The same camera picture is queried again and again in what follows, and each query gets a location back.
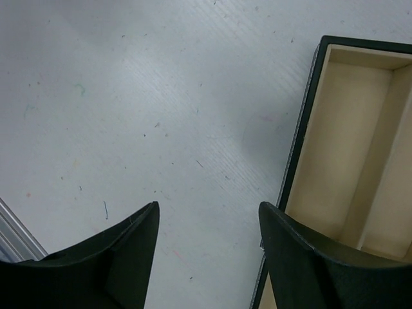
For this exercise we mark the black beige compartment box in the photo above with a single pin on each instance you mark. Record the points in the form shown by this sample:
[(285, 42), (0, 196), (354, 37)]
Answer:
[(348, 174)]

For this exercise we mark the aluminium front rail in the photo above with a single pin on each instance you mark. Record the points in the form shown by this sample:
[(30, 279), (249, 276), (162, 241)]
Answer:
[(17, 242)]

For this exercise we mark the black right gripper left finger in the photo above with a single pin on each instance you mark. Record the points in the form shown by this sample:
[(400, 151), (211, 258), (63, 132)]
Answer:
[(108, 270)]

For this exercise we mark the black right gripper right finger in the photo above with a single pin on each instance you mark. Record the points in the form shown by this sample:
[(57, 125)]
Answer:
[(309, 270)]

